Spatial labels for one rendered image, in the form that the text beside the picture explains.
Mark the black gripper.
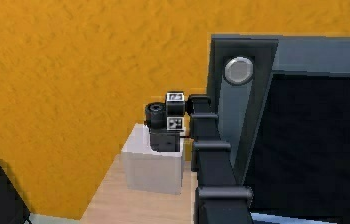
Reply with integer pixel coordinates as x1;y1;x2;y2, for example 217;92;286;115
144;102;181;153

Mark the white box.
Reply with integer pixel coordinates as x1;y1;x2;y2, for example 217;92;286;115
120;123;186;196

